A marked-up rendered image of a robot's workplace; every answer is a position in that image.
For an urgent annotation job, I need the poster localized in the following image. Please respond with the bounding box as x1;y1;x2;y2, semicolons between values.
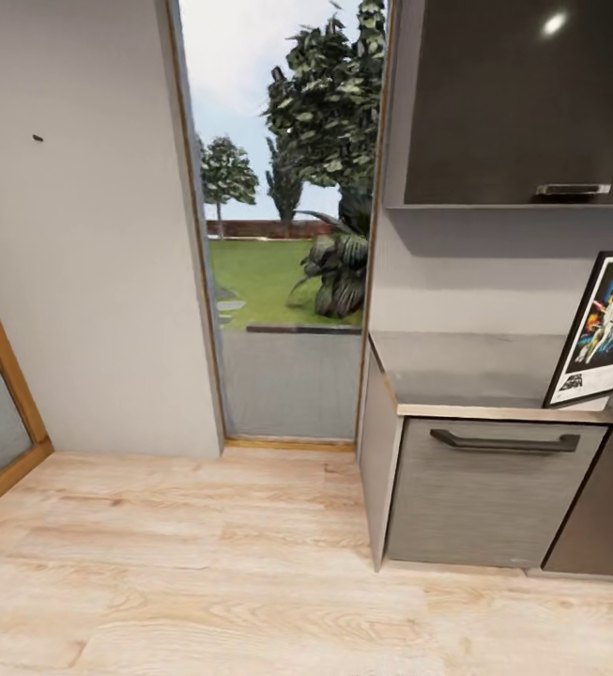
543;251;613;407

